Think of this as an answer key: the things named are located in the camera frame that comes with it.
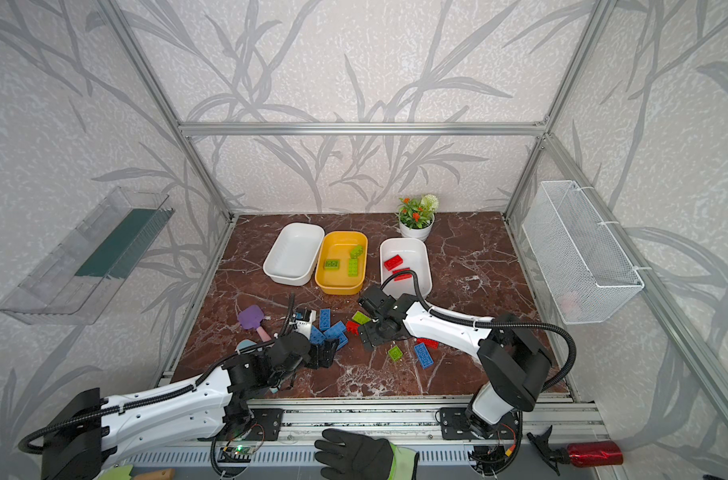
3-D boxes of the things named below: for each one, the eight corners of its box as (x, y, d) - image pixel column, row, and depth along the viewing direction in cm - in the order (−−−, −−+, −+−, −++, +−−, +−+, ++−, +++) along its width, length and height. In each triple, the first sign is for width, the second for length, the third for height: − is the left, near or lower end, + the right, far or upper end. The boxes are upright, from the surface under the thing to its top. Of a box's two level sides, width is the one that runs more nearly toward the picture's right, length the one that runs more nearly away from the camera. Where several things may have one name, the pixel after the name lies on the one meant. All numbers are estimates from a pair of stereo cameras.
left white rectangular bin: (265, 288, 102) (259, 278, 97) (281, 234, 117) (277, 223, 112) (318, 288, 102) (314, 278, 97) (326, 234, 117) (324, 223, 112)
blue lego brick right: (422, 369, 84) (423, 367, 83) (412, 348, 88) (413, 345, 87) (433, 365, 85) (434, 362, 84) (423, 344, 89) (424, 341, 87)
